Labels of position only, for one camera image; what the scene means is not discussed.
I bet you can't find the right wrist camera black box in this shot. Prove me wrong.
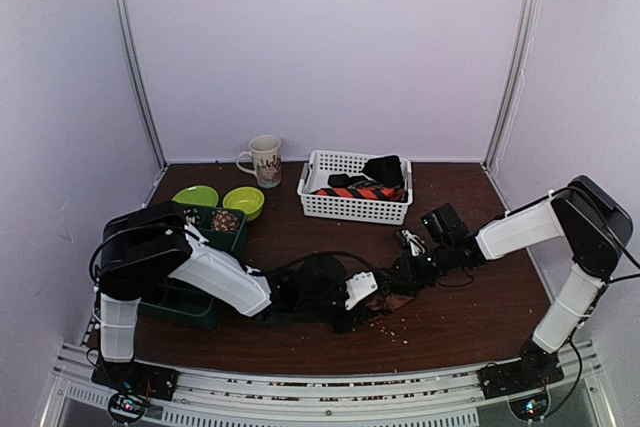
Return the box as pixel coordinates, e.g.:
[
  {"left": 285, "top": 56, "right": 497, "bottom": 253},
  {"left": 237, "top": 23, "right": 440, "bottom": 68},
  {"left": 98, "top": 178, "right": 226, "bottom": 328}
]
[{"left": 421, "top": 203, "right": 470, "bottom": 247}]

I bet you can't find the left aluminium frame post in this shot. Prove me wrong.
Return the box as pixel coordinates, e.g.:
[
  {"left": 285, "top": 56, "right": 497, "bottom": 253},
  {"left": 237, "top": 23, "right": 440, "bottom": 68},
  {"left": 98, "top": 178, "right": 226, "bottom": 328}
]
[{"left": 114, "top": 0, "right": 168, "bottom": 170}]

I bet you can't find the white patterned rolled tie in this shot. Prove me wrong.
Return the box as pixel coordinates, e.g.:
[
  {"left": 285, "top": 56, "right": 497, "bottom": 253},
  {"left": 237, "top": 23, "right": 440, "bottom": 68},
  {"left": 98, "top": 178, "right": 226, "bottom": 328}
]
[{"left": 183, "top": 206, "right": 202, "bottom": 227}]

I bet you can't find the green compartment tray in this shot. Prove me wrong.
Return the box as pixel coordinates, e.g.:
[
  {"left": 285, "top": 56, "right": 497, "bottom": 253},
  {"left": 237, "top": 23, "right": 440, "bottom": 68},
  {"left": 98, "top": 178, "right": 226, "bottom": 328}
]
[{"left": 138, "top": 204, "right": 247, "bottom": 331}]

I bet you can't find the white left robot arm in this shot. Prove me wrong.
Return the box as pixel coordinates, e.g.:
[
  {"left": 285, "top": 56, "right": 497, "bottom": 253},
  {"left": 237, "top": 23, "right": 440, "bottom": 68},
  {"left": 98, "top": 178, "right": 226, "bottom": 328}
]
[{"left": 89, "top": 201, "right": 381, "bottom": 391}]

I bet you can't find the orange navy striped tie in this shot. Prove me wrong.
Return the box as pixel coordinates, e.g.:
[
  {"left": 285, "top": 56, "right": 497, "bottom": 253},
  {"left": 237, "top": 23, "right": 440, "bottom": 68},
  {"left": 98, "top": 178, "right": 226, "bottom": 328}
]
[{"left": 312, "top": 188, "right": 407, "bottom": 202}]

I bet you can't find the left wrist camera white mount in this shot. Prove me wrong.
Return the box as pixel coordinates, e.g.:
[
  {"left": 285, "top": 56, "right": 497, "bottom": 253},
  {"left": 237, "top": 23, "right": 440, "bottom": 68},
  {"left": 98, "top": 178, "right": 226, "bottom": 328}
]
[{"left": 344, "top": 271, "right": 378, "bottom": 311}]

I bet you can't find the lime green plate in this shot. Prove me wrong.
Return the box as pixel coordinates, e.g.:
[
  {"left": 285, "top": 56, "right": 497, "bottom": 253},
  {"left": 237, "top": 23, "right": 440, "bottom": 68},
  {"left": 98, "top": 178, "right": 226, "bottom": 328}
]
[{"left": 172, "top": 185, "right": 219, "bottom": 208}]

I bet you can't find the white perforated plastic basket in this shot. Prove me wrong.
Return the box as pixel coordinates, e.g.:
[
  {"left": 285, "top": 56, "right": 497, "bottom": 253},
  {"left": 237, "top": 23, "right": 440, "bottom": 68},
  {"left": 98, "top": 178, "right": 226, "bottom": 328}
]
[{"left": 297, "top": 150, "right": 413, "bottom": 226}]

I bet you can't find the right aluminium frame post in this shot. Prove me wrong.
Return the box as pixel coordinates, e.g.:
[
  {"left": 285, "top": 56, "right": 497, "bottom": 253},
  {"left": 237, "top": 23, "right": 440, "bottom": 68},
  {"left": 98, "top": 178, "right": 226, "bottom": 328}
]
[{"left": 484, "top": 0, "right": 540, "bottom": 174}]

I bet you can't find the dark red patterned tie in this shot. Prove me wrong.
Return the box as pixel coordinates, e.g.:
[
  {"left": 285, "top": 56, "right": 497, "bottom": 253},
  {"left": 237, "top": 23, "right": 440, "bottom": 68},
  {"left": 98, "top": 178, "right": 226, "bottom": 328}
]
[{"left": 364, "top": 293, "right": 416, "bottom": 321}]

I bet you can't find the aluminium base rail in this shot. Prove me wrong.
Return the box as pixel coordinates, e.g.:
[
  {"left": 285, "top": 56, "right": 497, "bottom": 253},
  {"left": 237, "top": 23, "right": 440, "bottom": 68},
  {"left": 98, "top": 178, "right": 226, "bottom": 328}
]
[{"left": 39, "top": 339, "right": 616, "bottom": 427}]

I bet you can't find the lime green bowl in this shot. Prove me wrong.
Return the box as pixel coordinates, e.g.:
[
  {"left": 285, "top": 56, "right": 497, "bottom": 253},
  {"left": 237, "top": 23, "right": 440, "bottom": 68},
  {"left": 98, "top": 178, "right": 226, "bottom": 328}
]
[{"left": 222, "top": 186, "right": 265, "bottom": 222}]

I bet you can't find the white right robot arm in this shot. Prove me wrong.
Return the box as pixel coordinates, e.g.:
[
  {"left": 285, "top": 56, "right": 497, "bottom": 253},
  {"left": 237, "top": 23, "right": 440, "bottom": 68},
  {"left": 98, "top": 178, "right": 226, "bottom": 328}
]
[{"left": 392, "top": 175, "right": 634, "bottom": 389}]

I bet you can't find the aluminium frame post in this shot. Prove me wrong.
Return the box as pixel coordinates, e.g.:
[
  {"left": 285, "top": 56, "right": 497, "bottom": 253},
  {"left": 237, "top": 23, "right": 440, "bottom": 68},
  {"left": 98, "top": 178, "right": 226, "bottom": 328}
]
[
  {"left": 114, "top": 0, "right": 168, "bottom": 170},
  {"left": 484, "top": 0, "right": 540, "bottom": 174}
]

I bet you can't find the cream patterned mug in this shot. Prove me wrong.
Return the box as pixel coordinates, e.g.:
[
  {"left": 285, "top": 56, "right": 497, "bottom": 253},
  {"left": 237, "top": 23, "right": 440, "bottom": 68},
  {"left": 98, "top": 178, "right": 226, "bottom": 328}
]
[{"left": 235, "top": 134, "right": 282, "bottom": 189}]

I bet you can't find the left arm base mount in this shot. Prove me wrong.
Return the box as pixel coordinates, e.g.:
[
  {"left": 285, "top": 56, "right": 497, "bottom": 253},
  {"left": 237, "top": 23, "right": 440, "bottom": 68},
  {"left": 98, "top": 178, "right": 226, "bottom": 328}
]
[{"left": 91, "top": 362, "right": 179, "bottom": 424}]

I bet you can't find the rolled tie in tray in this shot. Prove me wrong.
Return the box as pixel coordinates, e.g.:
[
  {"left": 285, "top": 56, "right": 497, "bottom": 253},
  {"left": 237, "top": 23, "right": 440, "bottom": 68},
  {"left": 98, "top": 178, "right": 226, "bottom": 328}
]
[{"left": 211, "top": 210, "right": 241, "bottom": 233}]

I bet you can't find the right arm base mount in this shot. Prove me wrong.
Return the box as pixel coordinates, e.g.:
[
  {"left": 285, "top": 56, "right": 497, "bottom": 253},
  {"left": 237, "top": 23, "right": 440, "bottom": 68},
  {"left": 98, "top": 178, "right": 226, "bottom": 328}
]
[{"left": 478, "top": 354, "right": 564, "bottom": 423}]

